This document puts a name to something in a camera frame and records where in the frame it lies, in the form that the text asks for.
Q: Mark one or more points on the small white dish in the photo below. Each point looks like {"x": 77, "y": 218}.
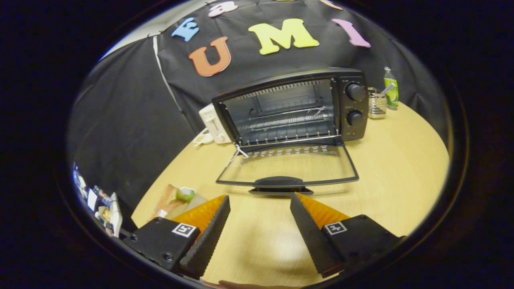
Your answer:
{"x": 202, "y": 138}

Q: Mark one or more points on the black toaster oven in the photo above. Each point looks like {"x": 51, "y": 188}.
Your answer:
{"x": 358, "y": 132}

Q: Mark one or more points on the pile of colourful items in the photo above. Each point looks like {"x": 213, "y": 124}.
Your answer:
{"x": 106, "y": 208}

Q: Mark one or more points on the lettuce sandwich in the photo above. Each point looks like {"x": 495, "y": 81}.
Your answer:
{"x": 168, "y": 200}

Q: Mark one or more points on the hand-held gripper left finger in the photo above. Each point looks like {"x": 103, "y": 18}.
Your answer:
{"x": 209, "y": 241}

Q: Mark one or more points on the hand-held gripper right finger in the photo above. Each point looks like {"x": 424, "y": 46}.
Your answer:
{"x": 313, "y": 241}

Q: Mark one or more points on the black backdrop cloth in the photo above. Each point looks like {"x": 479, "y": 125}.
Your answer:
{"x": 132, "y": 120}

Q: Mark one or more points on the white pop-up toaster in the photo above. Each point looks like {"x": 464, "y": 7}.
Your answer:
{"x": 213, "y": 120}

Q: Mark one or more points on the green label drink bottle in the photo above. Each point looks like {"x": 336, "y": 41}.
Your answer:
{"x": 390, "y": 94}

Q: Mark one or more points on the striped straw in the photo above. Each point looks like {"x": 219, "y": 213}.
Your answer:
{"x": 388, "y": 88}

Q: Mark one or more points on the metal oven rack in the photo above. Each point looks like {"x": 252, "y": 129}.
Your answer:
{"x": 281, "y": 120}

